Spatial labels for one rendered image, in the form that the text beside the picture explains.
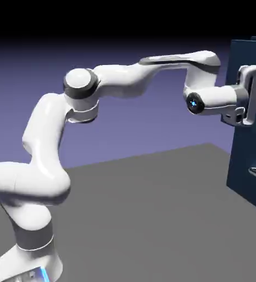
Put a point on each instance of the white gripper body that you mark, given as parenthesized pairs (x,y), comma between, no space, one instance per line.
(255,92)

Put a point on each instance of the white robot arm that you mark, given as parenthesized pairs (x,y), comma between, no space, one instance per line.
(44,154)

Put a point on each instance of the dark blue drawer front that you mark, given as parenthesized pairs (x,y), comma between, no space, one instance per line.
(235,55)
(240,158)

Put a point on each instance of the dark blue cabinet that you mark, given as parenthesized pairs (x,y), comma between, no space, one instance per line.
(237,154)

